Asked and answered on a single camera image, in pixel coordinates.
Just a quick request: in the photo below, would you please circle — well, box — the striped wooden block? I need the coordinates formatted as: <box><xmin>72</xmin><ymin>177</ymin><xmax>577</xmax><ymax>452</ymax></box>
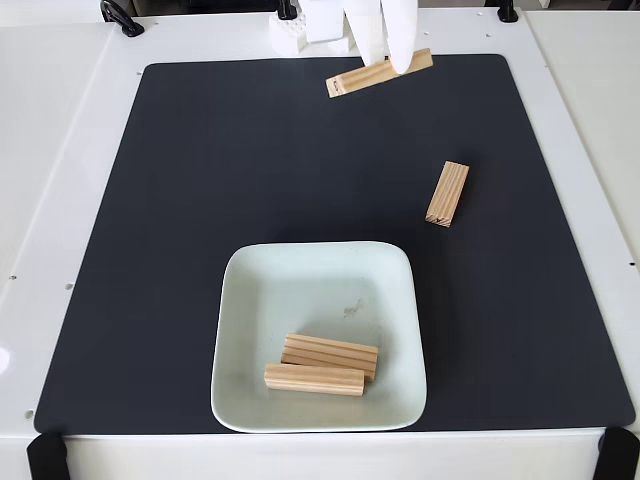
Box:
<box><xmin>325</xmin><ymin>48</ymin><xmax>434</xmax><ymax>100</ymax></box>
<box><xmin>424</xmin><ymin>160</ymin><xmax>471</xmax><ymax>229</ymax></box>

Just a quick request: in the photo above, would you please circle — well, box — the grooved wooden block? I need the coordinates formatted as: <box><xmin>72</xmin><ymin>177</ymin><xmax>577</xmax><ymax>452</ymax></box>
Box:
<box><xmin>280</xmin><ymin>333</ymin><xmax>380</xmax><ymax>381</ymax></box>

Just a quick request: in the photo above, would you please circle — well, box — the smooth wooden block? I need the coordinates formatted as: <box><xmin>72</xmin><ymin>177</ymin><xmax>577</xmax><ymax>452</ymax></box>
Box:
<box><xmin>263</xmin><ymin>362</ymin><xmax>366</xmax><ymax>397</ymax></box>

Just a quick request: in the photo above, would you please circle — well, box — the pale green square plate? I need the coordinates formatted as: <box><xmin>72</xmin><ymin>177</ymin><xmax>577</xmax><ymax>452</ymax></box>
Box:
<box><xmin>209</xmin><ymin>241</ymin><xmax>429</xmax><ymax>434</ymax></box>

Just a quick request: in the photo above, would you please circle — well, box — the black rubber mat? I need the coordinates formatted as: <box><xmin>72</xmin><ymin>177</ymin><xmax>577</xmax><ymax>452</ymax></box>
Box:
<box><xmin>33</xmin><ymin>53</ymin><xmax>636</xmax><ymax>435</ymax></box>

